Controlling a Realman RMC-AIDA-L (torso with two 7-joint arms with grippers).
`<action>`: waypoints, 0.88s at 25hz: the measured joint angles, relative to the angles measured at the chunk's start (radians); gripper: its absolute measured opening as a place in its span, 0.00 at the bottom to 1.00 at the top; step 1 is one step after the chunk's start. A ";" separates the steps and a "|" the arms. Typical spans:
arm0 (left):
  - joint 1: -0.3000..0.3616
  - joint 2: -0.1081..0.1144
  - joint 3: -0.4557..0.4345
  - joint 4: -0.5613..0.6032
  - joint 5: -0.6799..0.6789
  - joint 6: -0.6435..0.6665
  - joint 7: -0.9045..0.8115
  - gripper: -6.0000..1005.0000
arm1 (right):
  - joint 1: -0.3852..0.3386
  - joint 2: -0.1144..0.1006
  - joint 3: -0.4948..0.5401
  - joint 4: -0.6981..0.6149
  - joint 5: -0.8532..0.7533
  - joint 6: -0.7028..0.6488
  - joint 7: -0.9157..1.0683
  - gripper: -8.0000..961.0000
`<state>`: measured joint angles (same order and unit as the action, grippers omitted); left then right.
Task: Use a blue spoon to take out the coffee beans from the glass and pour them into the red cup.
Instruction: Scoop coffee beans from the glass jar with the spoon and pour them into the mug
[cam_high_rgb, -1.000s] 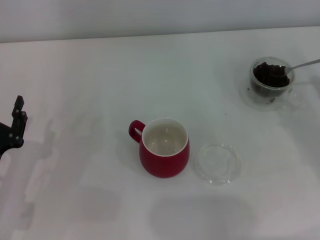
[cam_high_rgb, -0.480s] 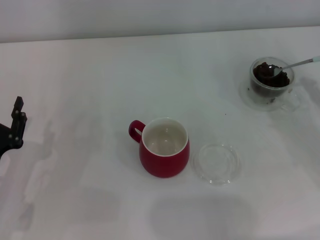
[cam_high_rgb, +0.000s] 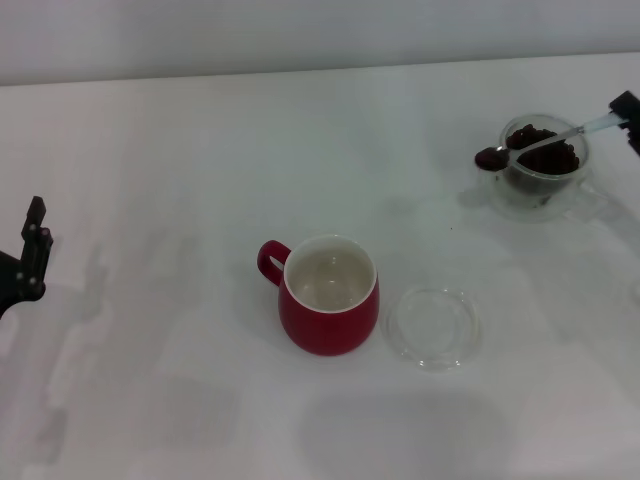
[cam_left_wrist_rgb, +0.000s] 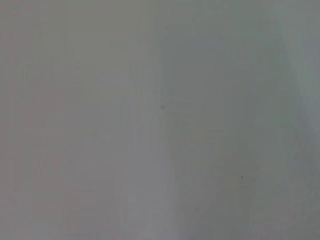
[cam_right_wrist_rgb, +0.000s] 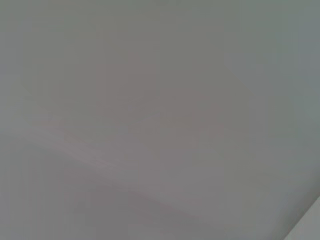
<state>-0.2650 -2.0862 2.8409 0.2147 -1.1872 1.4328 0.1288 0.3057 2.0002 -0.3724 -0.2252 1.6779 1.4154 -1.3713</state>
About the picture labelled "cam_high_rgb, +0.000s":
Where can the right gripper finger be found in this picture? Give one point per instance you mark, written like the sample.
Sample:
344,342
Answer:
635,135
627,106

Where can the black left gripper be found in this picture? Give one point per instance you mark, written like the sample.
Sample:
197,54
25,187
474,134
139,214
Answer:
7,282

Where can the red ceramic mug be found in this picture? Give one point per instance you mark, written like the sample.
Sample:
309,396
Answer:
325,330

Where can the coffee beans pile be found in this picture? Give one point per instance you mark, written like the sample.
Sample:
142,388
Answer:
545,157

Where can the clear glass cup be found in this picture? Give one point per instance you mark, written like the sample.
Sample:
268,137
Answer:
530,192

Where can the glass saucer with bean crumbs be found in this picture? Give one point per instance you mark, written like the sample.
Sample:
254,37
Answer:
505,210

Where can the clean clear glass saucer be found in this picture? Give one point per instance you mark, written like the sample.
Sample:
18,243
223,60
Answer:
432,347

